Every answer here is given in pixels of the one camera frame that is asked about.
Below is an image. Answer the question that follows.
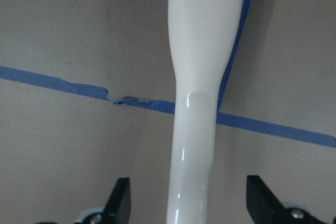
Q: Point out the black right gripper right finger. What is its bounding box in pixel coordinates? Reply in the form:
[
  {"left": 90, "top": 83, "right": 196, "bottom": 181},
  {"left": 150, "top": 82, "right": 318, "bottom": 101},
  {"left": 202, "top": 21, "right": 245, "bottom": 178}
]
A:
[{"left": 246, "top": 175, "right": 323, "bottom": 224}]

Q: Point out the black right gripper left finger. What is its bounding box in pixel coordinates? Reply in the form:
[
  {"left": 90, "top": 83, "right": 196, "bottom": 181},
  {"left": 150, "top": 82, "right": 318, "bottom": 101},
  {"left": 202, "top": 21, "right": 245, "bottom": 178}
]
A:
[{"left": 74, "top": 177, "right": 131, "bottom": 224}]

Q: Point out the beige hand brush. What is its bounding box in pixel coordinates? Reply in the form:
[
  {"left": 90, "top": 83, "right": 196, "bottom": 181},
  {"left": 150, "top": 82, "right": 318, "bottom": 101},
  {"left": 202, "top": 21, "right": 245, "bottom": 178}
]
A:
[{"left": 166, "top": 0, "right": 243, "bottom": 223}]

